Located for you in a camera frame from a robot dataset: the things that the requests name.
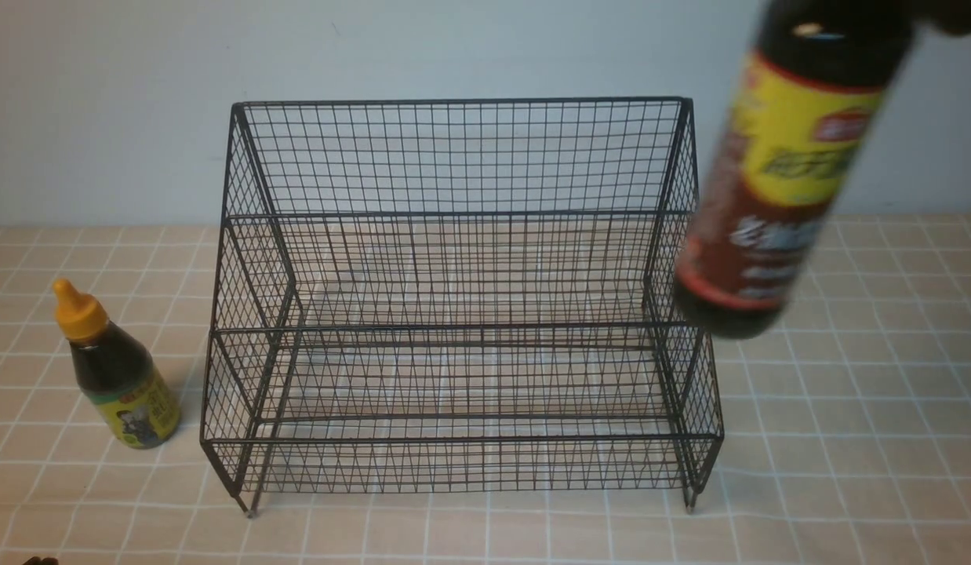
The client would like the small yellow-capped sauce bottle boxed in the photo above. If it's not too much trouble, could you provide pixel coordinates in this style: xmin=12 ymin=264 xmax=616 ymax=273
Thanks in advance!
xmin=52 ymin=279 xmax=181 ymax=450

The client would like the dark soy sauce bottle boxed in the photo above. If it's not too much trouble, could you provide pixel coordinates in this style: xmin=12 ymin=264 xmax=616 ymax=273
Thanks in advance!
xmin=673 ymin=1 xmax=915 ymax=339

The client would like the beige checkered tablecloth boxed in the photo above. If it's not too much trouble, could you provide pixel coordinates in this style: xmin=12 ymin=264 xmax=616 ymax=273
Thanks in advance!
xmin=0 ymin=216 xmax=971 ymax=564

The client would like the black wire mesh shelf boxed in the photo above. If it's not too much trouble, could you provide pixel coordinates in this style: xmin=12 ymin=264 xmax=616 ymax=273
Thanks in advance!
xmin=199 ymin=97 xmax=725 ymax=516

